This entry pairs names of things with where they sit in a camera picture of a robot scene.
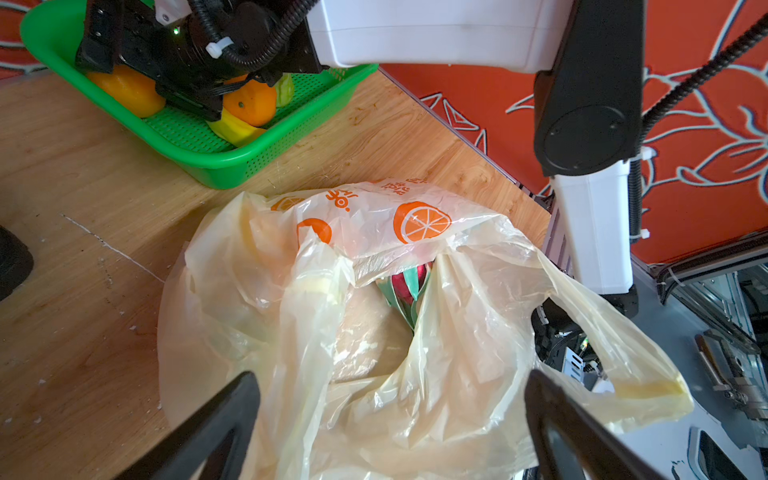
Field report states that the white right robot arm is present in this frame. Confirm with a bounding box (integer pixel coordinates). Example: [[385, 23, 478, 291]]
[[75, 1, 767, 317]]

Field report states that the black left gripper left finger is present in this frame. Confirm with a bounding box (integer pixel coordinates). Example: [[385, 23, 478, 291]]
[[117, 371, 261, 479]]

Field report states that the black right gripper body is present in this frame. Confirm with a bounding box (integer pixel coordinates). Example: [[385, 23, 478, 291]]
[[76, 1, 324, 120]]

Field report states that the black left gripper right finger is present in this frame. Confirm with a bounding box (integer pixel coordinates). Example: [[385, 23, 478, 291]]
[[524, 370, 662, 480]]

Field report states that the orange fruit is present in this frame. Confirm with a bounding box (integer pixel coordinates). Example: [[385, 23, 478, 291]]
[[222, 80, 278, 127], [86, 65, 166, 119]]

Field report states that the green apple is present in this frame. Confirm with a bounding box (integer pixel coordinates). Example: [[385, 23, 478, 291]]
[[275, 73, 295, 108]]

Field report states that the black plastic tool case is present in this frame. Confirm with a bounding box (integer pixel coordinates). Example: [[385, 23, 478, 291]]
[[0, 227, 34, 301]]

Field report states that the yellow banana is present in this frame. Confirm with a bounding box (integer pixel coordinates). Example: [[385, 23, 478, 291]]
[[206, 109, 267, 148]]

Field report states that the red dragon fruit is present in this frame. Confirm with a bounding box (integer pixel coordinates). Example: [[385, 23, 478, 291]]
[[375, 262, 433, 332]]

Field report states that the orange printed plastic bag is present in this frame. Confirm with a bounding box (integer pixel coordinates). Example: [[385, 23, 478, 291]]
[[157, 180, 694, 479]]

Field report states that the green plastic basket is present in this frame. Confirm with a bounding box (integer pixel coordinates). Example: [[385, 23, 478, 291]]
[[20, 1, 378, 190]]

